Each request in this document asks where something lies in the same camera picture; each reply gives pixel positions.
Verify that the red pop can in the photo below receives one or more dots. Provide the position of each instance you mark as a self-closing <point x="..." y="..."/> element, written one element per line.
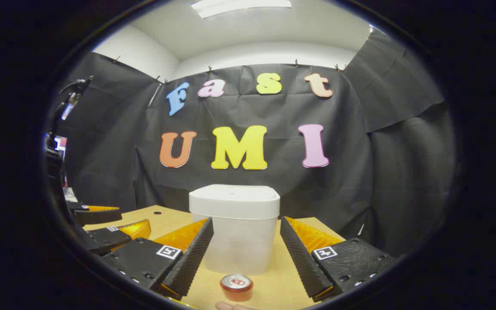
<point x="236" y="289"/>

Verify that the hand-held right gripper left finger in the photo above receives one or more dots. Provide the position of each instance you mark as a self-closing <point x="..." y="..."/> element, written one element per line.
<point x="187" y="262"/>

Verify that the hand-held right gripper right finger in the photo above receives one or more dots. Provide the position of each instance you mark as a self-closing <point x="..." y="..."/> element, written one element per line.
<point x="302" y="258"/>

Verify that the black backdrop cloth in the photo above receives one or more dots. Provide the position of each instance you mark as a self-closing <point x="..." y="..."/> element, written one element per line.
<point x="360" y="172"/>

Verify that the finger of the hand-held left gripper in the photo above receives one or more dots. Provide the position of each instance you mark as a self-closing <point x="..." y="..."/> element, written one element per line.
<point x="110" y="239"/>
<point x="97" y="215"/>

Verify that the white desktop garbage bin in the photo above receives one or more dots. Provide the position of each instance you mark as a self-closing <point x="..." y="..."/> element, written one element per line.
<point x="239" y="224"/>

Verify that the ceiling light panel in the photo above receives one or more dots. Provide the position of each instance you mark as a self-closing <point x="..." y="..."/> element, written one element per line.
<point x="239" y="6"/>

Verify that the computer monitor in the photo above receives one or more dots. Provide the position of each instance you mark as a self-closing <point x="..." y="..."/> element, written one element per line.
<point x="59" y="142"/>

